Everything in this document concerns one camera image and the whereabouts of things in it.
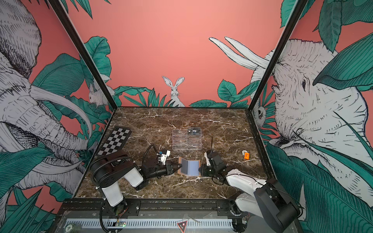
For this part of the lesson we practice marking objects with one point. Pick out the red triangle warning sticker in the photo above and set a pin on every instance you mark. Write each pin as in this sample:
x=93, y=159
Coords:
x=182, y=225

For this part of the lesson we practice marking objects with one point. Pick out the left black frame post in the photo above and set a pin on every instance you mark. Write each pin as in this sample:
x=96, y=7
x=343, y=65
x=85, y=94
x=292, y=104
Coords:
x=62, y=15

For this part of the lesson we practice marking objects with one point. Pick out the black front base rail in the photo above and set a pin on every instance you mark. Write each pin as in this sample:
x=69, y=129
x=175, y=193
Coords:
x=223, y=207

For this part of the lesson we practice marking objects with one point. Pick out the black VIP card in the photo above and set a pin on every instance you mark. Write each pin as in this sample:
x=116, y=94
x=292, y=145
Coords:
x=194, y=131

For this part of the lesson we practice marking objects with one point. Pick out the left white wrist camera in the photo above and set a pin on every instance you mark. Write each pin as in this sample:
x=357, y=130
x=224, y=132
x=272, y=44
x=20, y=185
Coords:
x=162, y=156

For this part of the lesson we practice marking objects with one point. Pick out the small orange toy car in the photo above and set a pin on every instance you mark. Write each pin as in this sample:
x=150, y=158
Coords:
x=246, y=154

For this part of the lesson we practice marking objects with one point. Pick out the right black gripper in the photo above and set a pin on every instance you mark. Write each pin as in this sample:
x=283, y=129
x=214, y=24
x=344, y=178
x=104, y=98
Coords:
x=203, y=170

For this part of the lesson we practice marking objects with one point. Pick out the black frame post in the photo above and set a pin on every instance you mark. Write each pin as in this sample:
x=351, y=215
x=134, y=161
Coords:
x=62, y=15
x=293, y=19

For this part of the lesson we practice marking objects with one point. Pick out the white perforated vent strip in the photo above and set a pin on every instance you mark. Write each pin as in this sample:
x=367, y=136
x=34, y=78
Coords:
x=160, y=223

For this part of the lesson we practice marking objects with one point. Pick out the black white checkerboard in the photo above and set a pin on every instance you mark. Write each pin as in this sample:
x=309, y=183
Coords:
x=115, y=142

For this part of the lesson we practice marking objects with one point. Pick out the clear plastic organizer box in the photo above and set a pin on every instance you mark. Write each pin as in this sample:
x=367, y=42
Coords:
x=182, y=141

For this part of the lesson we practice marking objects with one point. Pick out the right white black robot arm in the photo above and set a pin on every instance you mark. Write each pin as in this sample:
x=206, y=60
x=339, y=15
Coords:
x=264, y=198

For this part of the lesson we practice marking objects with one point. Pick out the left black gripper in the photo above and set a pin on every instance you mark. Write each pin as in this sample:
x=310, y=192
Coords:
x=169, y=168

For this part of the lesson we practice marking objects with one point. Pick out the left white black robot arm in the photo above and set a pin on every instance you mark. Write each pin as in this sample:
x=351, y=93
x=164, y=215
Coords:
x=107, y=171

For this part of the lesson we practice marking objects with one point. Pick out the right black frame post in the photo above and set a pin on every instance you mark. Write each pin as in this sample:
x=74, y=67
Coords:
x=293, y=19

